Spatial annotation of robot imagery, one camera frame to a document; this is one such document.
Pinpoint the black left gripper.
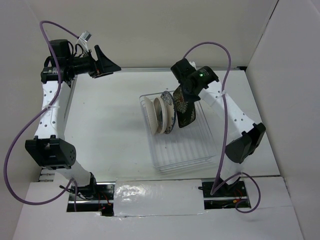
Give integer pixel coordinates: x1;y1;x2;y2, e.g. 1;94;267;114
66;45;121;79

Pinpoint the dark square patterned plate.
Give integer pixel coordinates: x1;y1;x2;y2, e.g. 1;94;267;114
173;86;196;128

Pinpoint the cream plate with blue centre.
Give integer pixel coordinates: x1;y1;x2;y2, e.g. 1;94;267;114
153;97;169;134

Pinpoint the blue and white patterned plate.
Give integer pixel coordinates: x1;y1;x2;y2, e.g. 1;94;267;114
160;91;177;134

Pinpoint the orange rimmed petal pattern plate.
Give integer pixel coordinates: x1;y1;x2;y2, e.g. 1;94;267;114
143;96;159;135

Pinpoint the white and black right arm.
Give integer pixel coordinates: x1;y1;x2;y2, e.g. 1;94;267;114
170;58;266;196

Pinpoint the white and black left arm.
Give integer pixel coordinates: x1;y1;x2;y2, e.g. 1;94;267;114
25;41;121;200

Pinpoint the silver taped front panel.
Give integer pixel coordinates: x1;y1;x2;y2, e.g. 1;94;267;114
113;179;205;217

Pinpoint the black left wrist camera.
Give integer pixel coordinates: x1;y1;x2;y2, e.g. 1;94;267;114
49;39;71;60

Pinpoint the white wire dish rack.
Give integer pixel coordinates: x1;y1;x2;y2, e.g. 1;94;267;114
139;92;218;173

